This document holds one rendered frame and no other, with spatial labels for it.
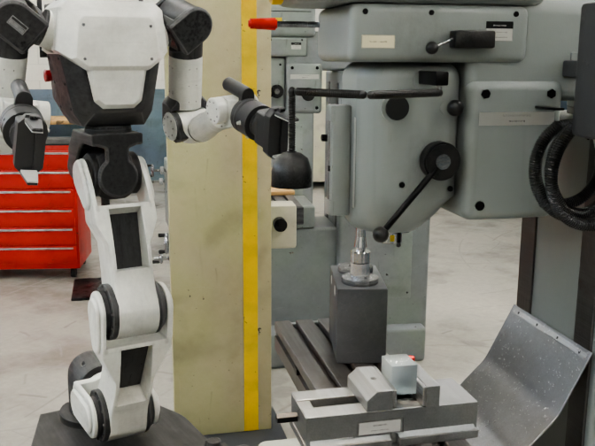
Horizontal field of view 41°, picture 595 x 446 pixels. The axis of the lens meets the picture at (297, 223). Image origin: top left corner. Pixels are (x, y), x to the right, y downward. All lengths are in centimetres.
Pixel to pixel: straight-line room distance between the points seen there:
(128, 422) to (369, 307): 75
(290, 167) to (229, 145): 187
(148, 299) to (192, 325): 137
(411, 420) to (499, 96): 63
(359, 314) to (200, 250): 149
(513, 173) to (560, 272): 31
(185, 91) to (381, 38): 88
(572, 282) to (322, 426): 59
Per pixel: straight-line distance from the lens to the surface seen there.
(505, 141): 152
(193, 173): 323
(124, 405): 219
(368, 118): 146
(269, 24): 158
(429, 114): 148
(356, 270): 191
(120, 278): 201
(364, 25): 141
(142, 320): 202
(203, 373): 346
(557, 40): 157
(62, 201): 603
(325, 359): 197
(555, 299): 178
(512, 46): 151
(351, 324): 191
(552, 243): 178
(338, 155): 151
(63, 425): 252
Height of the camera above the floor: 164
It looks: 12 degrees down
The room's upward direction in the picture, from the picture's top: straight up
